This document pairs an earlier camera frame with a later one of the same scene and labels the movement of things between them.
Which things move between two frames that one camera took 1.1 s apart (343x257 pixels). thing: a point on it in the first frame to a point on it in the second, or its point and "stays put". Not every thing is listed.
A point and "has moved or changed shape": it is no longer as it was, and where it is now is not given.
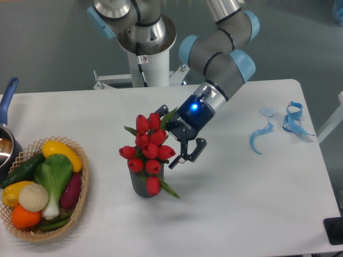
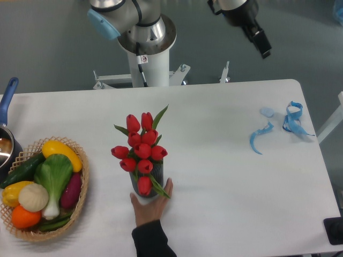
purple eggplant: [71, 191] stays put
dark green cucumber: [25, 171] stays put
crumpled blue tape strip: [292, 123] stays put
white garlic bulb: [33, 197] stays put
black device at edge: [334, 228] stays put
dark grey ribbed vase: [139, 181] to [157, 173]
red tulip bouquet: [150, 152] has moved or changed shape
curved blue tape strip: [267, 128] stays put
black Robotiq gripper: [185, 123] to [243, 16]
